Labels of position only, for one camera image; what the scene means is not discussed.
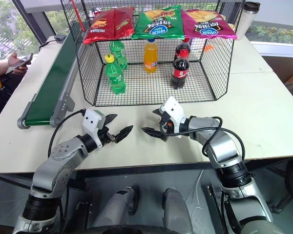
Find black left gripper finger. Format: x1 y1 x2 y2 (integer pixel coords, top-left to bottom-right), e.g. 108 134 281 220
114 125 134 144
105 114 119 126

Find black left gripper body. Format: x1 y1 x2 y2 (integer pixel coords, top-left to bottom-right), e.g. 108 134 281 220
97 115 117 148

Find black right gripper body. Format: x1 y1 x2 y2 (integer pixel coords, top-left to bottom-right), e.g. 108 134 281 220
158 111 173 142

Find smartphone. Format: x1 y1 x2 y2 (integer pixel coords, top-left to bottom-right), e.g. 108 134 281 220
5 53 34 75

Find green conveyor belt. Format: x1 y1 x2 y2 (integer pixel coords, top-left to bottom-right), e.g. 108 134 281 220
17 21 86 129

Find person's hand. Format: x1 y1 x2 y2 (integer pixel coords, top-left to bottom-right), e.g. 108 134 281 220
7 53 29 74

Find green soda bottle yellow cap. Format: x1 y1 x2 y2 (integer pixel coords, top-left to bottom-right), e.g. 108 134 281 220
105 54 127 95

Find cola bottle red cap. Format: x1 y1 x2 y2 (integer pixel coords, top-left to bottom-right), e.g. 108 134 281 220
170 49 190 90
174 39 192 61

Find orange soda bottle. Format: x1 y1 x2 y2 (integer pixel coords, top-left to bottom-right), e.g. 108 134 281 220
143 39 159 74

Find grey left robot leg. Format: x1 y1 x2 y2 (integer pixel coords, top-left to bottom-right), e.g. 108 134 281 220
92 184 140 228

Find grey robot leg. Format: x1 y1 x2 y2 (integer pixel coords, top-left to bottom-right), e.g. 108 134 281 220
162 187 194 234
92 184 140 228

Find grey right robot leg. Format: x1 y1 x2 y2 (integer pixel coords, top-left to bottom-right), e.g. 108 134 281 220
162 187 194 234

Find green chips bag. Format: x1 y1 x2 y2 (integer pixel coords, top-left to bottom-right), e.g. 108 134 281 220
131 5 186 40

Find large red chips bag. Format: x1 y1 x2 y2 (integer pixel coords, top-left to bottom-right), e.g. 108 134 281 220
83 10 118 45

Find narrow red chips bag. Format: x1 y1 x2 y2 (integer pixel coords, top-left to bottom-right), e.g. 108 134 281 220
113 6 136 40

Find magenta chips bag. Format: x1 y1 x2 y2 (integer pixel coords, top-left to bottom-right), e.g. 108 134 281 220
181 9 238 40

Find red rod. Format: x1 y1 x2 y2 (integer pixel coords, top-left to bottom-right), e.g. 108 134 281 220
71 0 85 33

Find white travel mug black lid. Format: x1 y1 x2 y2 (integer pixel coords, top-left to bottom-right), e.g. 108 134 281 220
235 1 261 39

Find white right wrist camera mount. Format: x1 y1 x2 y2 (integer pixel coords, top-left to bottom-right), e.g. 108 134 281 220
158 96 187 138

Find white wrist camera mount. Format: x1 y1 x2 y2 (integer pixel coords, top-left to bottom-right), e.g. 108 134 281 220
82 109 106 148
158 96 187 138

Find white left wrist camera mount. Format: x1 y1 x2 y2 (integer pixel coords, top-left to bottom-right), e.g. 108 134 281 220
82 109 106 148

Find black wire rack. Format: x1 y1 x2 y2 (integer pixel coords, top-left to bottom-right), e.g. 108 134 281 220
60 0 245 107

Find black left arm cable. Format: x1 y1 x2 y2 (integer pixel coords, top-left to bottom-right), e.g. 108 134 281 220
47 109 86 158

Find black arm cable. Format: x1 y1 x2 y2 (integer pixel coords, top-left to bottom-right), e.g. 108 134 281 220
47 109 86 158
165 116 246 162

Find thin white cable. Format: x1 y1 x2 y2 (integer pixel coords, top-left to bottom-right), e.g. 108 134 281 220
191 170 206 203

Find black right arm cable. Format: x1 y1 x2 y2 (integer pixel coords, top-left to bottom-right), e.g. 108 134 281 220
165 116 246 162

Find black power cable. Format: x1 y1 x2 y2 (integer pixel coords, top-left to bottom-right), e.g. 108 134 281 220
37 39 57 52

